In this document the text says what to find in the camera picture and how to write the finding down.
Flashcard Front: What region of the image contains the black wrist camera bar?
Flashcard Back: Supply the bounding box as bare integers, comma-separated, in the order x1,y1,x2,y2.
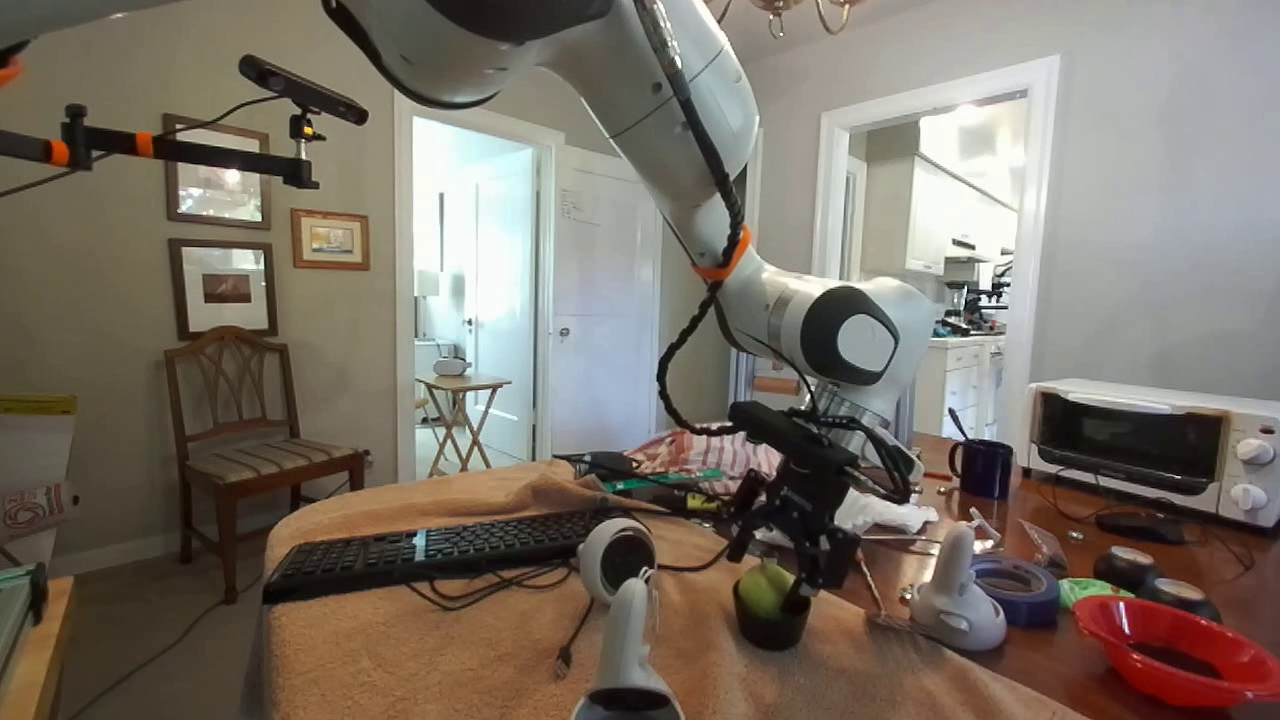
725,398,925,506

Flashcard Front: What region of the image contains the blue tape roll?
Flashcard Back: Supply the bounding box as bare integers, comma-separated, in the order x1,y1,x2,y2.
971,553,1069,633

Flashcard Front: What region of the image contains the black coffee machine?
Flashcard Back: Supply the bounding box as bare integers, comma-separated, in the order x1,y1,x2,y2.
937,237,1016,335

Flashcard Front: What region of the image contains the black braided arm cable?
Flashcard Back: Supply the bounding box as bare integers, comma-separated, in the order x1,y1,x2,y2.
653,78,762,437

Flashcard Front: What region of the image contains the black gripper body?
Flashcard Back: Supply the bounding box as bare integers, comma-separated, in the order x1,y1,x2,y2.
758,458,866,556

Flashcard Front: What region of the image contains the black computer keyboard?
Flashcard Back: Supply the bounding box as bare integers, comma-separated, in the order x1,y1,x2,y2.
259,506,620,608

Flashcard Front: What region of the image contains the orange cable tie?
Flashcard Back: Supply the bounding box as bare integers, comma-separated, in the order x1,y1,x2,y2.
690,225,758,287

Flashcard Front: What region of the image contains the small wooden folding table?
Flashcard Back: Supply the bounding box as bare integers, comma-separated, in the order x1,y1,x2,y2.
415,371,515,480

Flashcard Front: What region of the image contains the red plastic bowl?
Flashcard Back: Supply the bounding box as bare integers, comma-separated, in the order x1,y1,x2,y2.
1070,593,1280,714

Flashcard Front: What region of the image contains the navy blue mug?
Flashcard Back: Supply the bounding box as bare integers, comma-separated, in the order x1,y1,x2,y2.
948,437,1021,506

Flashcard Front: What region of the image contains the small black round object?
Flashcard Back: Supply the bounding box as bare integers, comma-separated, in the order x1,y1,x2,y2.
1093,540,1159,593
1139,572,1223,625

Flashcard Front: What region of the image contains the small green object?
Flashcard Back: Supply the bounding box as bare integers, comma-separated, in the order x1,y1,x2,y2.
1055,572,1118,613

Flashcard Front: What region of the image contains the small wooden framed picture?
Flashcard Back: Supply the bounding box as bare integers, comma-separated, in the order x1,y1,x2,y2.
287,206,374,276

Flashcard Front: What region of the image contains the brass chandelier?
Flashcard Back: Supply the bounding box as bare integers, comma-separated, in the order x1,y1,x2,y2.
710,0,871,41

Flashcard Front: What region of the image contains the beige terry towel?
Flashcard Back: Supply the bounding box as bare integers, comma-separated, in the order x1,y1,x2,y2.
256,458,1085,720

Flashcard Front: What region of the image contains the black stereo camera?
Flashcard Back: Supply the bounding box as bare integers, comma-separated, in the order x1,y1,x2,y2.
235,51,371,131

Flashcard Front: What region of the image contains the black keyboard usb cable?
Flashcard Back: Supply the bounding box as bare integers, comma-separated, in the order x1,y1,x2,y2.
397,534,740,678

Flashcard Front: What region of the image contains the grey framed landscape picture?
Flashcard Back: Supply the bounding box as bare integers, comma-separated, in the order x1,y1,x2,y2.
159,112,276,233

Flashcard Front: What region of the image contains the green handled tool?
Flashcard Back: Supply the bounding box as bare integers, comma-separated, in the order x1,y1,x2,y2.
599,473,733,522

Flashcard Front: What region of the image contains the small black bowl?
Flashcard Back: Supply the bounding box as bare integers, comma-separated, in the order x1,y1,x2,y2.
729,577,815,656

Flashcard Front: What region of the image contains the black framed matted picture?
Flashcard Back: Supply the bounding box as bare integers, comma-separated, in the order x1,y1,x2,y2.
162,237,285,345

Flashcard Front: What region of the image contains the light wooden side table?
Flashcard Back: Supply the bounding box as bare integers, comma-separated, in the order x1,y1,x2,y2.
0,553,80,720

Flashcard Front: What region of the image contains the wooden dining chair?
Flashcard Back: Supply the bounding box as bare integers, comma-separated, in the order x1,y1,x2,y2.
159,325,374,608

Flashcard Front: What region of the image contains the white box with yellow rim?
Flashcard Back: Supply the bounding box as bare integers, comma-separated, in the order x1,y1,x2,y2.
0,394,80,572

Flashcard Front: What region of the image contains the red white striped cloth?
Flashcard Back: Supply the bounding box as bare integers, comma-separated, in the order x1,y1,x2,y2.
624,423,793,502

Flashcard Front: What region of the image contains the wooden handled utensil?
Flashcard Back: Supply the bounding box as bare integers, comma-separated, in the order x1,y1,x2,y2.
846,550,915,633

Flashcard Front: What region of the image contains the white toaster oven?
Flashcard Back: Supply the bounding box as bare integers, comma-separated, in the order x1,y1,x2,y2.
1025,376,1280,534

